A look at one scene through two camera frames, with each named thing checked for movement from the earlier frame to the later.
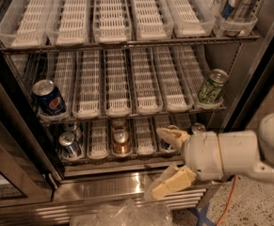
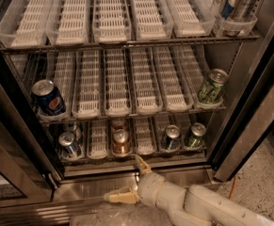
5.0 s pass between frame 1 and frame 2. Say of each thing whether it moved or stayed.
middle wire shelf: stayed
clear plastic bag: stayed
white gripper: moved
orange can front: stayed
